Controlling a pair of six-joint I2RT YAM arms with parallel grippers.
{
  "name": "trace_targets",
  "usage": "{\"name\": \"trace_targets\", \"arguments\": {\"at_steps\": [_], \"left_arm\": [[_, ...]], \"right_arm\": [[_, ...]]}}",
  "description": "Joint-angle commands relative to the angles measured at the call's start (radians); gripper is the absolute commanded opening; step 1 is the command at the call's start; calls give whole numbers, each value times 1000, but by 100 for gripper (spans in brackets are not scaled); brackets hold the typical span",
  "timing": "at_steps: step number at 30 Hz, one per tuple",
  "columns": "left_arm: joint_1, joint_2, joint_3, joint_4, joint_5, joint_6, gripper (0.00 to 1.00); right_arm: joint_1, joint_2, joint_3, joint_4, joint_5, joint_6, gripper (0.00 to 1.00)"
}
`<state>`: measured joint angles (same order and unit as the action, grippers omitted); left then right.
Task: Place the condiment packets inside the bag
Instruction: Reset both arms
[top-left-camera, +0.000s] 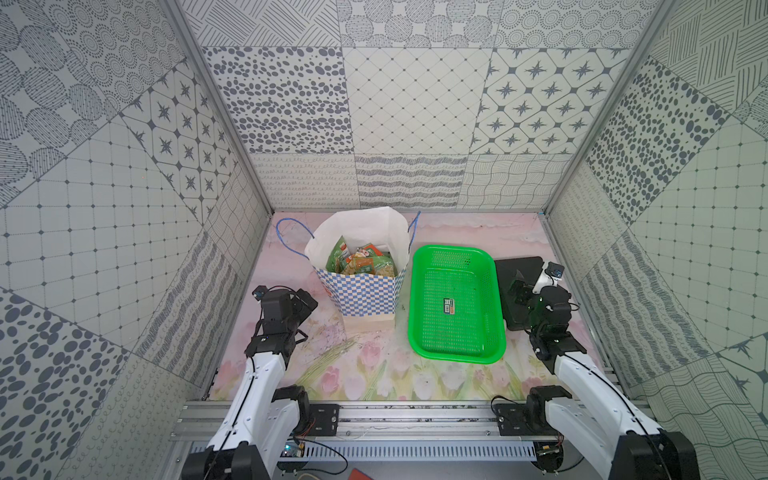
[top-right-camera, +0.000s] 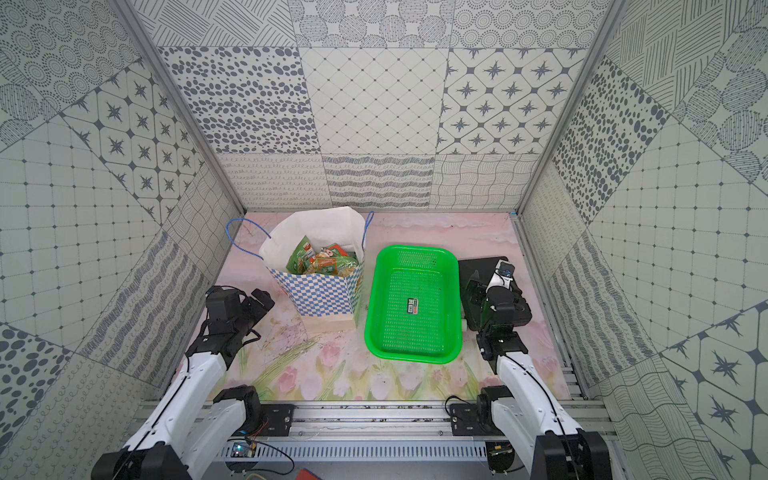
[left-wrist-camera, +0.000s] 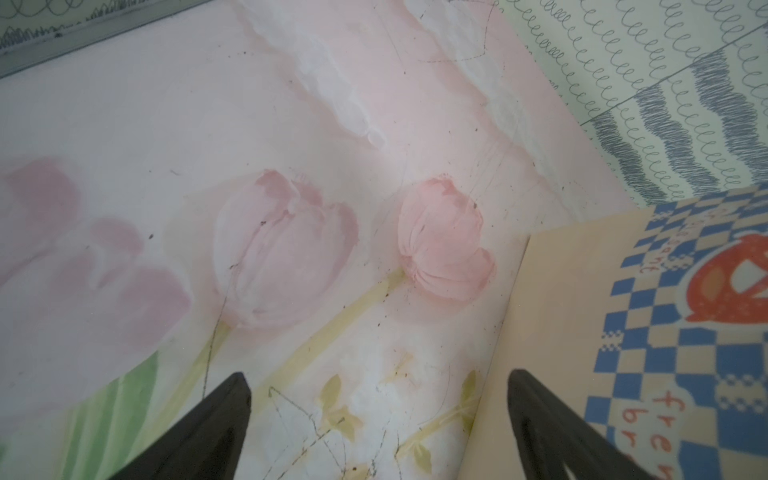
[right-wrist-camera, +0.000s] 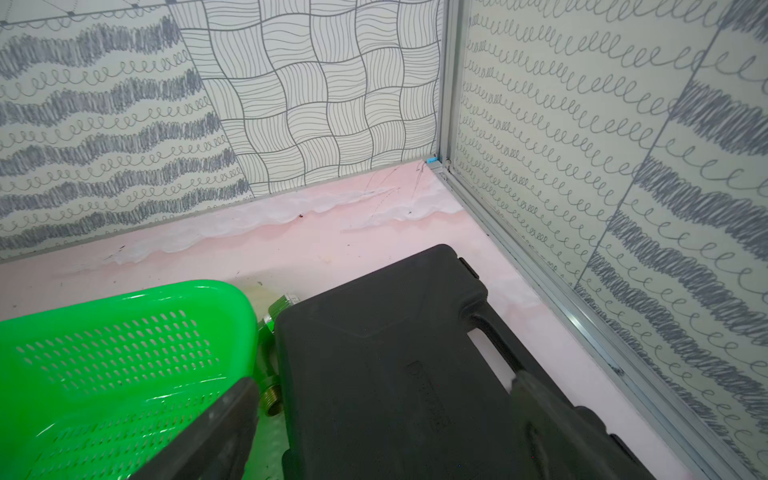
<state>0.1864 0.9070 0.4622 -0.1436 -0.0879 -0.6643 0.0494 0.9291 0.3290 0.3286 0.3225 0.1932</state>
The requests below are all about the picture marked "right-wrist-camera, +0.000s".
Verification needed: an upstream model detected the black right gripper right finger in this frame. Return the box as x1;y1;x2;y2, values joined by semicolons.
510;371;653;479

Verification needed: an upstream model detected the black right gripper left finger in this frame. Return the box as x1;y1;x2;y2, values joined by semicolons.
131;377;259;479

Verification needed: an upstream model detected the green plastic basket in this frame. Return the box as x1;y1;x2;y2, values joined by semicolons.
1;280;257;479

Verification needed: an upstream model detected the black plastic tool case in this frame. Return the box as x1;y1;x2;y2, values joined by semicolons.
275;244;577;479

